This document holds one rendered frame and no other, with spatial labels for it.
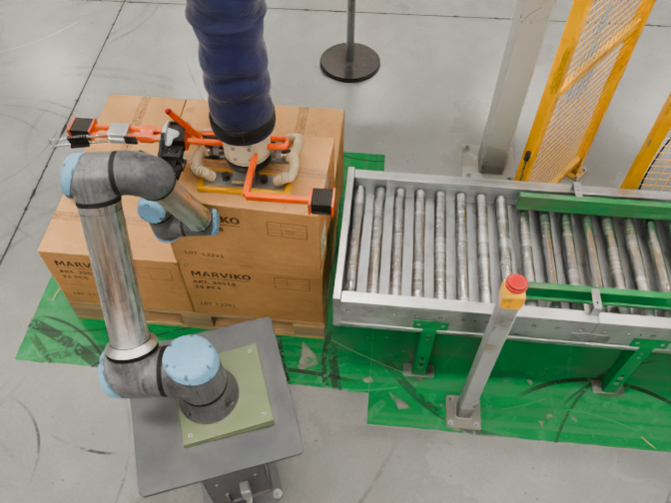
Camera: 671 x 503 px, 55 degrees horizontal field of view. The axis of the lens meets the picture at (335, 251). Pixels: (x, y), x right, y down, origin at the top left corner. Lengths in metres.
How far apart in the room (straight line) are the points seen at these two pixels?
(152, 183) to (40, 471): 1.68
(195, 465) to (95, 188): 0.89
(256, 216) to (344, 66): 2.20
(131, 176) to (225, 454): 0.90
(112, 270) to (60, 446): 1.40
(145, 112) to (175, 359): 1.74
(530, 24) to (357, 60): 1.56
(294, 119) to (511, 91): 1.09
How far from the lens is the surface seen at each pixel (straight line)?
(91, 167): 1.72
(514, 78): 3.32
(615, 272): 2.83
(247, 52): 2.00
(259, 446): 2.06
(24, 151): 4.22
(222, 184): 2.35
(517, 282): 2.05
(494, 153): 3.65
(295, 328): 3.00
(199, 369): 1.87
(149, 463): 2.11
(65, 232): 2.95
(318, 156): 2.45
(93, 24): 5.07
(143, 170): 1.69
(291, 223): 2.31
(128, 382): 1.95
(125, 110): 3.41
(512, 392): 3.04
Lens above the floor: 2.69
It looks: 54 degrees down
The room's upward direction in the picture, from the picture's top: straight up
